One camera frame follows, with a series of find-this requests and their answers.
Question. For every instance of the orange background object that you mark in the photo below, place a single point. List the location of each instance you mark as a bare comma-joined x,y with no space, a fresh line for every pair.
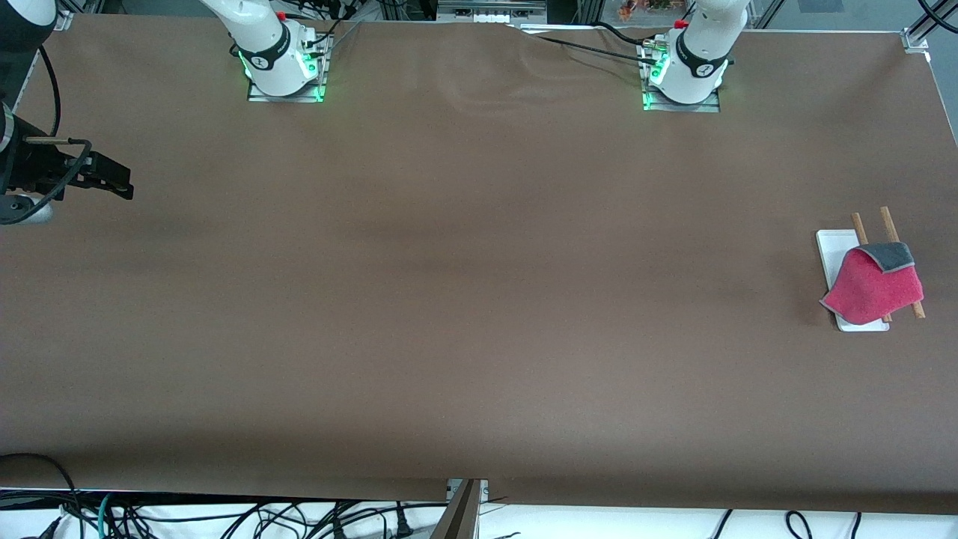
629,9

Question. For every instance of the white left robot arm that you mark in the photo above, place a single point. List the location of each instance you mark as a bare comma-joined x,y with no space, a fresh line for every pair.
700,52

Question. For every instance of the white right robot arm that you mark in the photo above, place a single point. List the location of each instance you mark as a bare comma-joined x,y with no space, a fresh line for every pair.
266,45

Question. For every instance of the pink and grey towel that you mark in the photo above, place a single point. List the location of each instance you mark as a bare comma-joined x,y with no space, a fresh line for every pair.
868,292

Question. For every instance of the brown table cover sheet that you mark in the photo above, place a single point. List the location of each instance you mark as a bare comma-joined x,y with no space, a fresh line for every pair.
479,299

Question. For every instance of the brown wooden beam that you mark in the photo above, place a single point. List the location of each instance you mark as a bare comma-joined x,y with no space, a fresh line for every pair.
460,516

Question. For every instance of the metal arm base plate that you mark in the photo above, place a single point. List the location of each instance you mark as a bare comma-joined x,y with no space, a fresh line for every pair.
299,96
703,107

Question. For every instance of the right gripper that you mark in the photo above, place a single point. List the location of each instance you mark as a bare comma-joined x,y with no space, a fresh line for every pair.
36,166

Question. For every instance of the white base wooden towel rack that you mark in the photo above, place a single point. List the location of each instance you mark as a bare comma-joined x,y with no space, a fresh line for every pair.
834,247

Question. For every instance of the aluminium frame corner bracket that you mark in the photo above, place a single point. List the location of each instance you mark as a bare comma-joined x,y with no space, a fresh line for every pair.
914,39
61,21

